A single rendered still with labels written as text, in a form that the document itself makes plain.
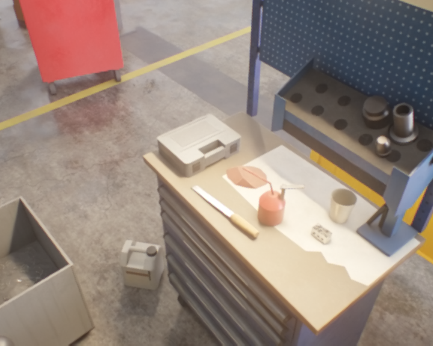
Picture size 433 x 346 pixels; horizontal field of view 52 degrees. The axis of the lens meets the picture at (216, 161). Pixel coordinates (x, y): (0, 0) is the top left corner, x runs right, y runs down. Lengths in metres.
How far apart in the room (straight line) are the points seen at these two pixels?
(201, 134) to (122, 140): 1.75
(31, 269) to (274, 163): 1.28
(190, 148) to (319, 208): 0.51
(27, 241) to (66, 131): 1.34
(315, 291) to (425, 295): 1.38
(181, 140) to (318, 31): 0.62
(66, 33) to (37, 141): 0.89
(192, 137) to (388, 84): 0.71
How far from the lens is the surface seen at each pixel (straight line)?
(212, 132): 1.69
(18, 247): 2.46
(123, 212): 2.83
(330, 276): 1.37
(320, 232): 1.42
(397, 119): 1.24
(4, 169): 3.39
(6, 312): 1.93
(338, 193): 1.49
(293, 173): 1.64
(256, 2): 1.68
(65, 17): 3.76
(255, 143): 1.76
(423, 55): 1.31
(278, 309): 1.39
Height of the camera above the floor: 2.04
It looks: 41 degrees down
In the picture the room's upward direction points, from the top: straight up
